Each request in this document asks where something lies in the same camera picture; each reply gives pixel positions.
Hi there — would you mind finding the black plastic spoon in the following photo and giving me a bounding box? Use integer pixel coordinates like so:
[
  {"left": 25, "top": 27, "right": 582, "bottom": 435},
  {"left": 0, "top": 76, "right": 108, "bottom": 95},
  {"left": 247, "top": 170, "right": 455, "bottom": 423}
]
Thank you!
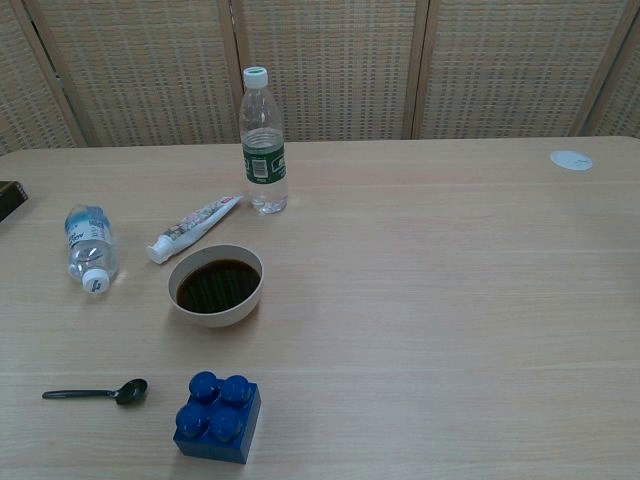
[{"left": 42, "top": 378, "right": 149, "bottom": 407}]

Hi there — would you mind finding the green label water bottle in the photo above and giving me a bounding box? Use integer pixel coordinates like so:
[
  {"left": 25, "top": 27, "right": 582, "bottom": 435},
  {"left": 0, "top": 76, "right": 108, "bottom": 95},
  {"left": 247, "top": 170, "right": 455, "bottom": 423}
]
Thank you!
[{"left": 240, "top": 65, "right": 290, "bottom": 216}]

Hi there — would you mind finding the white toothpaste tube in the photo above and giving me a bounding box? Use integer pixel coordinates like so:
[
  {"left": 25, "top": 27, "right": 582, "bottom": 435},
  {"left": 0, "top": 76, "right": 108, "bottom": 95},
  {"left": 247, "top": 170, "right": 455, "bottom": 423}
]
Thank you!
[{"left": 145, "top": 195, "right": 244, "bottom": 265}]

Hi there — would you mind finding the black round cup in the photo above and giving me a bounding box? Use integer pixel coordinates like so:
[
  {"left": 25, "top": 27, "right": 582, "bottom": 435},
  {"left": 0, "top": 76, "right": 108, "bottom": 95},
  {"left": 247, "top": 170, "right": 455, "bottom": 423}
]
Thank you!
[{"left": 167, "top": 243, "right": 265, "bottom": 329}]

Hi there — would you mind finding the woven folding screen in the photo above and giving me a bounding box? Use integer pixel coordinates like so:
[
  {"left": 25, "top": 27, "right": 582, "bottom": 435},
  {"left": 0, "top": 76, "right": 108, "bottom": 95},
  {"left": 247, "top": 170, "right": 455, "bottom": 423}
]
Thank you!
[{"left": 0, "top": 0, "right": 640, "bottom": 156}]

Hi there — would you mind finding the blue building block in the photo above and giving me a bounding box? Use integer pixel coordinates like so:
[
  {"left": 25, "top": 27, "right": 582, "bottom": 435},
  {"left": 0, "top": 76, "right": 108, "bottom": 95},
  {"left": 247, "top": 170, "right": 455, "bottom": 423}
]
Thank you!
[{"left": 172, "top": 370, "right": 262, "bottom": 465}]

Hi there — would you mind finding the blue label water bottle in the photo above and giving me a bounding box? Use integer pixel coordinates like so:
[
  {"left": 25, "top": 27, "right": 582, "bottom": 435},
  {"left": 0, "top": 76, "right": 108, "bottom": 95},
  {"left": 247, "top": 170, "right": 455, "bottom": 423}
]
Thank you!
[{"left": 64, "top": 203, "right": 120, "bottom": 296}]

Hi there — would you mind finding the white round table grommet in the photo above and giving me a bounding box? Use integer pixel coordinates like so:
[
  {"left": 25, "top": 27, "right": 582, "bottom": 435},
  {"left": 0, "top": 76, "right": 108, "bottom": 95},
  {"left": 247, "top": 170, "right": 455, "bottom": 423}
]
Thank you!
[{"left": 550, "top": 149, "right": 595, "bottom": 172}]

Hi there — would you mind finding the black box gold print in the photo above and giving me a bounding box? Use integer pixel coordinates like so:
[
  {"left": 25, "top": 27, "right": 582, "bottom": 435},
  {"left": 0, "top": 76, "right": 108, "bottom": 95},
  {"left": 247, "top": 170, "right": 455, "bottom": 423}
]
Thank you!
[{"left": 0, "top": 180, "right": 30, "bottom": 224}]

